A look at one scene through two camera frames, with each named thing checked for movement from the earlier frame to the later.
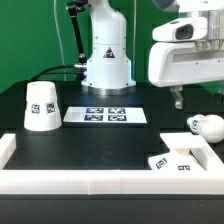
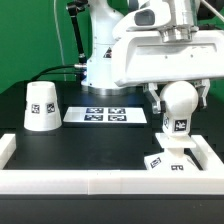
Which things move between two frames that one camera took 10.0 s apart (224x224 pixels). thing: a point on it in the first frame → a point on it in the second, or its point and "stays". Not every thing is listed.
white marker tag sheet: x=122 y=114 stays
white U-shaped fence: x=73 y=181 stays
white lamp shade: x=41 y=108 stays
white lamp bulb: x=210 y=127 → x=178 y=99
